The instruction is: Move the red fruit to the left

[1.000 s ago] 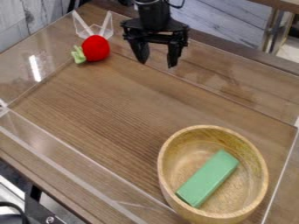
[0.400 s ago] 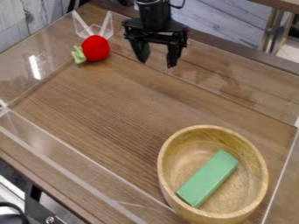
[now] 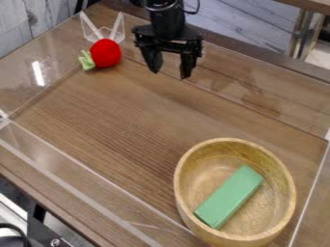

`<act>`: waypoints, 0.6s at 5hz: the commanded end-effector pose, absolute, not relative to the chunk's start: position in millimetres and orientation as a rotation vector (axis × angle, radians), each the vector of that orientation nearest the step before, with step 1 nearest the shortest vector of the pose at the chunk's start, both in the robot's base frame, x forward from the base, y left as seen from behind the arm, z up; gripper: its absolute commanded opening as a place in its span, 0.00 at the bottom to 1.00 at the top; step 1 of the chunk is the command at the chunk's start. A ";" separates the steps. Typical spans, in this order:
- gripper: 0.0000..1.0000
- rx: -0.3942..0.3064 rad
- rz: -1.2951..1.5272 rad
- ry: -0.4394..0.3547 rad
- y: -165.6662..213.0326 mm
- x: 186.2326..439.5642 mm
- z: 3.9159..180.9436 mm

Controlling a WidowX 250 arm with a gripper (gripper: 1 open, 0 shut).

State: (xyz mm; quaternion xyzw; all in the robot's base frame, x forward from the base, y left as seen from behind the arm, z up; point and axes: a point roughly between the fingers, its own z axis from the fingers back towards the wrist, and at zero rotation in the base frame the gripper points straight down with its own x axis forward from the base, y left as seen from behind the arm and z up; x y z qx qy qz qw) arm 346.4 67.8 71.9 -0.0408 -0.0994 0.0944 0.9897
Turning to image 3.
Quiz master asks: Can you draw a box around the green rectangular block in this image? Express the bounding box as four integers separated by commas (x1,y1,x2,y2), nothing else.
193,165,264,229

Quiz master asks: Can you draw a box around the metal table leg background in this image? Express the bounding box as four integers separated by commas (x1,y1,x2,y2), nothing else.
288,10,324,61

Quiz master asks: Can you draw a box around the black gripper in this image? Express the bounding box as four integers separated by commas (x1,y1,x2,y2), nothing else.
132,0,201,79

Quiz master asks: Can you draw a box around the clear acrylic corner bracket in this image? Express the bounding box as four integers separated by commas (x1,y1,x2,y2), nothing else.
78,12,125,43

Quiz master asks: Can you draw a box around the black table frame leg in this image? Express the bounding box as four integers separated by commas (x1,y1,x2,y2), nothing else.
26,204,72,247

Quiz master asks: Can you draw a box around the wooden bowl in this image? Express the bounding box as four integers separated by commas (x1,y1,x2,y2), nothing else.
172,138,296,247

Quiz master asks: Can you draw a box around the red plush strawberry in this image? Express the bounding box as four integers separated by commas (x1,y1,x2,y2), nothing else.
78,39,122,70

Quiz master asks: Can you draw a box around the black cable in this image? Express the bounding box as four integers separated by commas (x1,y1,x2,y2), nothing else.
0,222,29,247

